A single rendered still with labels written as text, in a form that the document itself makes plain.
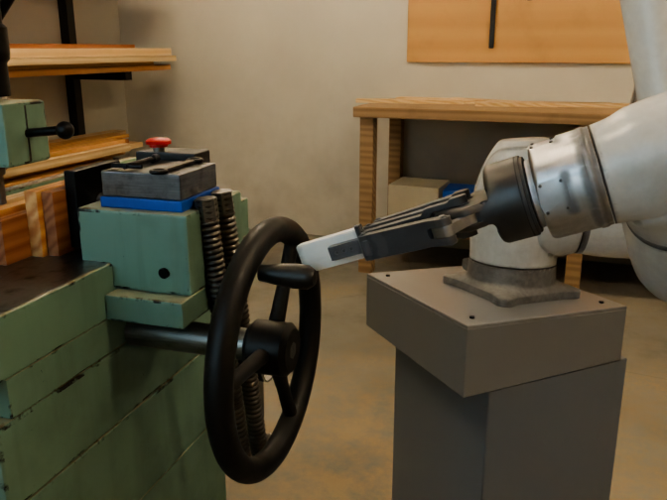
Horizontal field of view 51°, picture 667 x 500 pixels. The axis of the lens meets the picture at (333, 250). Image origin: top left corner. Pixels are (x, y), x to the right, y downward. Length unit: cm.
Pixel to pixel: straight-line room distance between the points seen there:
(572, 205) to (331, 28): 365
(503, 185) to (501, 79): 336
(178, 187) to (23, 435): 28
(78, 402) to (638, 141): 59
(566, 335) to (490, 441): 21
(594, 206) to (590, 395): 74
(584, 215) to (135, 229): 45
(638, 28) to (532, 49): 311
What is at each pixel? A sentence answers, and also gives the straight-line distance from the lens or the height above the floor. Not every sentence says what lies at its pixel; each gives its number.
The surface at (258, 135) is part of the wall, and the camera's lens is 444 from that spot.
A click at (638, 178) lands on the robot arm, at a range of 61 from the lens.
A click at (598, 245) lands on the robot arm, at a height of 81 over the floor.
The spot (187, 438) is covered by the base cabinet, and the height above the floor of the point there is 60.
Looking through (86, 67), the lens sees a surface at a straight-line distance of 384.
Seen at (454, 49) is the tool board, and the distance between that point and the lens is 400.
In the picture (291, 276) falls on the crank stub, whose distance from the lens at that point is 68.
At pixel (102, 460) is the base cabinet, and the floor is 68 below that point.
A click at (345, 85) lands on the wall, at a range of 419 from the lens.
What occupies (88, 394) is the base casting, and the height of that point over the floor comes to 77.
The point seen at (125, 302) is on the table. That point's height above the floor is 86.
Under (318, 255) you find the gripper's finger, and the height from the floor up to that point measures 93.
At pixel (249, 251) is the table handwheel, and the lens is 68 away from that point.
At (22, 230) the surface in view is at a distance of 85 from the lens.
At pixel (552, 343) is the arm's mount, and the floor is 66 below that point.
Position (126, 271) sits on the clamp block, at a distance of 80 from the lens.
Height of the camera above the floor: 113
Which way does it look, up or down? 16 degrees down
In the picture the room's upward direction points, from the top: straight up
